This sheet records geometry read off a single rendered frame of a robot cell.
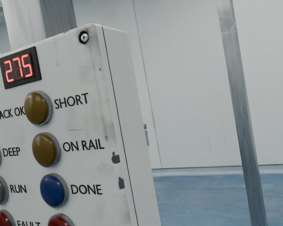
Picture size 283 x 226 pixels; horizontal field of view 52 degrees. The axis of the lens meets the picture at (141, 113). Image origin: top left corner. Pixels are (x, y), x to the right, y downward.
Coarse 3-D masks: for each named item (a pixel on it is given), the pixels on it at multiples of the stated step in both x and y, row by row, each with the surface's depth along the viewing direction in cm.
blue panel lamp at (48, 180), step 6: (42, 180) 25; (48, 180) 25; (54, 180) 24; (42, 186) 25; (48, 186) 25; (54, 186) 24; (60, 186) 24; (42, 192) 25; (48, 192) 25; (54, 192) 24; (60, 192) 24; (48, 198) 25; (54, 198) 24; (60, 198) 24; (54, 204) 25; (60, 204) 25
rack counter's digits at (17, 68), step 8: (16, 56) 25; (24, 56) 25; (8, 64) 26; (16, 64) 25; (24, 64) 25; (8, 72) 26; (16, 72) 25; (24, 72) 25; (32, 72) 24; (8, 80) 26; (16, 80) 25
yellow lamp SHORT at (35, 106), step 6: (30, 96) 24; (36, 96) 24; (42, 96) 24; (24, 102) 25; (30, 102) 24; (36, 102) 24; (42, 102) 24; (24, 108) 25; (30, 108) 24; (36, 108) 24; (42, 108) 24; (30, 114) 24; (36, 114) 24; (42, 114) 24; (30, 120) 25; (36, 120) 24; (42, 120) 24
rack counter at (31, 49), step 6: (30, 48) 24; (12, 54) 25; (18, 54) 25; (30, 54) 24; (36, 54) 24; (0, 60) 26; (36, 60) 24; (0, 66) 26; (36, 66) 24; (36, 72) 24; (24, 78) 25; (30, 78) 25; (36, 78) 24; (6, 84) 26; (12, 84) 26; (18, 84) 26
